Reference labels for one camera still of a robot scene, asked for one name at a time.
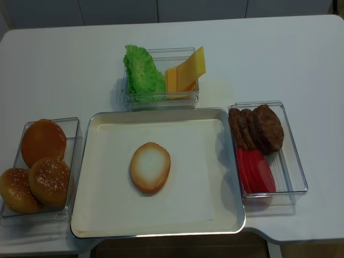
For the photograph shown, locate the upright yellow cheese slice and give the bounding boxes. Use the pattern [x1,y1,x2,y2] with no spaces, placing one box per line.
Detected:
[176,46,206,91]

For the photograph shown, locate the clear bun container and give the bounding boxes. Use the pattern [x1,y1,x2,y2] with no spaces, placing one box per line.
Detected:
[1,117,83,227]

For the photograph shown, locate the sesame top bun left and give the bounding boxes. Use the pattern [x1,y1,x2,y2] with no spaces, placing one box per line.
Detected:
[1,168,42,214]

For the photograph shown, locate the red tomato slice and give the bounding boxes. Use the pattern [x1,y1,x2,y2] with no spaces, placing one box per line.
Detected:
[242,150,255,194]
[247,150,264,194]
[236,148,251,194]
[255,152,276,192]

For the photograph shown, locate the large metal baking tray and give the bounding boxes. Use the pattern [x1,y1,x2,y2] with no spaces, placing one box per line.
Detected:
[70,107,246,239]

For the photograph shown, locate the front red tomato slice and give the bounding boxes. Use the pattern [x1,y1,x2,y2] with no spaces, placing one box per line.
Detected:
[255,152,276,192]

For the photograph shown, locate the green lettuce leaf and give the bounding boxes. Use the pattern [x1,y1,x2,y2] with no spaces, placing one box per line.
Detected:
[123,45,166,102]

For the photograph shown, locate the white parchment paper sheet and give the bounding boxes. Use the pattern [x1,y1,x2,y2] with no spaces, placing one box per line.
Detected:
[72,119,238,233]

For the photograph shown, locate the rear brown beef patty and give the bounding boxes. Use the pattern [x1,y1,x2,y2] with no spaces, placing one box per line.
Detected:
[228,109,248,150]

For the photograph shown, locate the front brown beef patty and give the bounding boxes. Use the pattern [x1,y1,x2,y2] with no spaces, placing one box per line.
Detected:
[253,104,284,155]

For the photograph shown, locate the stacked yellow cheese slices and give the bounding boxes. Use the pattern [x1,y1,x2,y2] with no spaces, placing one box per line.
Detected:
[165,67,196,100]

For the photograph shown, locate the sesame top bun right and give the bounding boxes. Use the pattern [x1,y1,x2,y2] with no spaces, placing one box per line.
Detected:
[28,157,70,207]

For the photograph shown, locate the rear red tomato slice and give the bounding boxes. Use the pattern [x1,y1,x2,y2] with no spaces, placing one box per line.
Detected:
[236,148,251,194]

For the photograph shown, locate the clear patty tomato container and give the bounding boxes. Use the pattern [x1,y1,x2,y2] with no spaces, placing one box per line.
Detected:
[228,102,308,207]

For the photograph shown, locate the clear lettuce cheese container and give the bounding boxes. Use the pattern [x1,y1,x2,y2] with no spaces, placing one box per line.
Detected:
[121,47,199,111]

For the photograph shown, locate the brown bottom bun half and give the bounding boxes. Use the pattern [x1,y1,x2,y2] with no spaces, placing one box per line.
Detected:
[21,119,67,168]

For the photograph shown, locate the sesame bun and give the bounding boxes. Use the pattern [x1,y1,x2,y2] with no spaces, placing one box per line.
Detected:
[1,168,42,214]
[28,157,70,207]

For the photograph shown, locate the brown beef patty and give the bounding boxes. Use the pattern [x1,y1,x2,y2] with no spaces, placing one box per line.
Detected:
[253,104,284,155]
[247,110,266,154]
[228,109,248,150]
[239,109,256,149]

